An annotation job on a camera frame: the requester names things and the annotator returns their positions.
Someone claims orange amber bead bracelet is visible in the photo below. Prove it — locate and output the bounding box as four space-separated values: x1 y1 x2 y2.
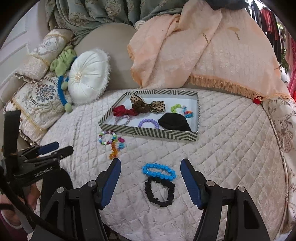
108 141 123 160

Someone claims black scrunchie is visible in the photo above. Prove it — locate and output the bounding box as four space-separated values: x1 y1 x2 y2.
144 177 175 207

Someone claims multicolour round bead bracelet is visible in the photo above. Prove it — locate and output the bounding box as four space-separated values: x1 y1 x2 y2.
98 130 125 150

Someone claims blue bead bracelet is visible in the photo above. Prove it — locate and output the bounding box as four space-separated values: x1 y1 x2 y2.
141 162 177 182

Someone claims red satin hair bow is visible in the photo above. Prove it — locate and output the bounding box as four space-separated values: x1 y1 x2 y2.
112 105 139 117

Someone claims lilac spiral hair tie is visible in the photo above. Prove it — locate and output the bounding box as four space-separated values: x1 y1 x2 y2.
114 114 132 127

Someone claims leopard print hair bow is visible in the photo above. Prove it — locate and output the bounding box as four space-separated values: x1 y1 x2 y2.
130 94 165 113

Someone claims purple bead bracelet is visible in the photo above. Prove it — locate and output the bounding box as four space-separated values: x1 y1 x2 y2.
137 118 161 130

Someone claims green blue star bracelet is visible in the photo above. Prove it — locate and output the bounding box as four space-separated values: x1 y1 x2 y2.
170 103 194 119

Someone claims person's left hand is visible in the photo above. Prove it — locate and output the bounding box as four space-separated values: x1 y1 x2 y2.
0 184 41 227

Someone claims embroidered floral square pillow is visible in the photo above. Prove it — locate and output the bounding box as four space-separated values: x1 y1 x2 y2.
3 72 65 145

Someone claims cream quilted bedspread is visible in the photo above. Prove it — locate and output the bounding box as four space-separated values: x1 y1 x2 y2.
40 90 286 240

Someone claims embroidered bolster pillow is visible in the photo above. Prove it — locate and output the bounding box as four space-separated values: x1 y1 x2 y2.
14 28 74 82

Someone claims white round satin cushion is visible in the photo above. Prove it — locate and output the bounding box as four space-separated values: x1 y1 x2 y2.
68 48 110 105

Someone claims green blue plush toy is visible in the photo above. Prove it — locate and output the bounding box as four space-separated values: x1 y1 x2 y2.
50 45 77 113

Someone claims striped shallow tray box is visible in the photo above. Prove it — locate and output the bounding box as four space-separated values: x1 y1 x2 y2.
98 89 200 142

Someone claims small red tag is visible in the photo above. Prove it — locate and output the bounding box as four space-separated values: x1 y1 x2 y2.
253 98 262 104

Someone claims floral cream bed cover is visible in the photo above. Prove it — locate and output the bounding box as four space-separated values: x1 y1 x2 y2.
262 96 295 234

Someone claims green damask curtain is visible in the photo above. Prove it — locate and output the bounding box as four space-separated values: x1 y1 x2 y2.
45 0 186 45

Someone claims peach fringed blanket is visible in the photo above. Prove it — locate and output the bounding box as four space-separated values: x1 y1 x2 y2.
127 1 290 100

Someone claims hanging clothes rack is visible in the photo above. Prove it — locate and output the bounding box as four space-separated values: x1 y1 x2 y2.
246 1 295 97

